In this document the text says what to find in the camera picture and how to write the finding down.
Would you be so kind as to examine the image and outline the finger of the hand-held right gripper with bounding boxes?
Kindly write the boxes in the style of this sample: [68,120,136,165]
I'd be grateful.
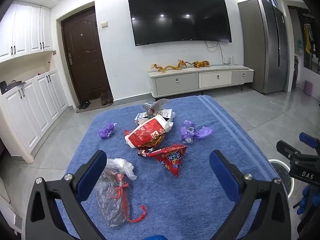
[276,140,313,161]
[299,132,320,148]

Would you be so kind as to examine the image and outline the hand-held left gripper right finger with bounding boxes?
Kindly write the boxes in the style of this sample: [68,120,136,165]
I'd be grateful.
[209,150,293,240]

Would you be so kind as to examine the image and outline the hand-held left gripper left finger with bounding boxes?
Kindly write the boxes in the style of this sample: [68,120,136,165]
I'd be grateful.
[25,150,108,240]

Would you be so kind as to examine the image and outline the white round trash bin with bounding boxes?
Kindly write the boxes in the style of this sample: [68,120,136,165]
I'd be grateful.
[269,159,295,201]

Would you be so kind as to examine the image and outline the clear plastic bag red ribbon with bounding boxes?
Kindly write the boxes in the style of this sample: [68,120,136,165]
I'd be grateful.
[96,167,147,228]

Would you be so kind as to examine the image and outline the white plastic bag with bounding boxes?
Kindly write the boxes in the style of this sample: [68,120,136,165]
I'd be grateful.
[106,158,137,181]

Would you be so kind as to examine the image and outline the purple and silver wrapper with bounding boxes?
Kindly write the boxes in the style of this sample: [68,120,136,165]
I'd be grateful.
[180,120,199,144]

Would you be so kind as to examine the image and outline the red snack packet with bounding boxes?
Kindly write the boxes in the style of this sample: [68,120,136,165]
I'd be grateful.
[137,144,188,177]

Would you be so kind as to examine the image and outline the red and white paper bag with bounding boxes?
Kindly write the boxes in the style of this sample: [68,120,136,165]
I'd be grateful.
[124,116,174,147]

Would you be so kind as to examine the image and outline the orange patterned wrapper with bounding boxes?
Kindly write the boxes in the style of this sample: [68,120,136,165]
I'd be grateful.
[142,133,167,153]

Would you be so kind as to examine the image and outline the white carton box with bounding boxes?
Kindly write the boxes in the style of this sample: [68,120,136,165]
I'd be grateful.
[134,109,175,126]

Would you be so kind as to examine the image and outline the crushed clear plastic bottle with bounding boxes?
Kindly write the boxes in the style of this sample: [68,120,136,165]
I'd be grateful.
[142,99,167,117]

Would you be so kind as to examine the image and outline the person's right hand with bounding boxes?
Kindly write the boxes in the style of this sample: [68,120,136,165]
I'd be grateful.
[294,185,313,216]

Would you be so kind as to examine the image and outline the purple plastic bin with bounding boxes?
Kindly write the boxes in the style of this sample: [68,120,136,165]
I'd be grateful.
[304,80,314,96]

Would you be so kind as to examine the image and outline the blue fluffy towel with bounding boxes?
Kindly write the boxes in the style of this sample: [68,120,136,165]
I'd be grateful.
[56,95,278,240]

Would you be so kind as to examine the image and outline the brown boots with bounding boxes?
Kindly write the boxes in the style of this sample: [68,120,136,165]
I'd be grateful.
[100,92,113,106]

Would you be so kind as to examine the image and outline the white floor cabinet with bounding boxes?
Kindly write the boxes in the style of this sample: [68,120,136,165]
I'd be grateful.
[0,69,69,162]

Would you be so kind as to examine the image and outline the yellow hanging clothes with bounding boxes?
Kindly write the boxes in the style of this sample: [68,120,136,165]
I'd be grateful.
[303,24,312,53]

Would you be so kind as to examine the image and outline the grey steel refrigerator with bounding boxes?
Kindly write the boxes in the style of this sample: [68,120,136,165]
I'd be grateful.
[237,0,289,94]

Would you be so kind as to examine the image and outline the white television cabinet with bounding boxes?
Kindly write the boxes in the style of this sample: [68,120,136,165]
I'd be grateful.
[147,64,255,98]

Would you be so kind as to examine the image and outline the long golden dragon figurine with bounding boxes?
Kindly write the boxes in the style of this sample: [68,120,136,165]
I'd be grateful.
[151,60,187,74]

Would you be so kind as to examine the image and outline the brown entrance door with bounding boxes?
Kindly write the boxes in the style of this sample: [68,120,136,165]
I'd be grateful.
[61,6,110,103]

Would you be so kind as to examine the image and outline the dark handbag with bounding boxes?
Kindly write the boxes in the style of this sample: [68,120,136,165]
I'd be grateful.
[0,79,27,95]

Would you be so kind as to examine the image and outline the television cable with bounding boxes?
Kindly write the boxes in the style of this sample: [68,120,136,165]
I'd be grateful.
[206,41,226,64]

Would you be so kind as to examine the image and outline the white wall cabinet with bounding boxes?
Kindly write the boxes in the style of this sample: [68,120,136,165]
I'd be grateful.
[0,1,53,63]

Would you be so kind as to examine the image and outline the black wall television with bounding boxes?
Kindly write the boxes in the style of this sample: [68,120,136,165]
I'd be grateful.
[127,0,232,46]

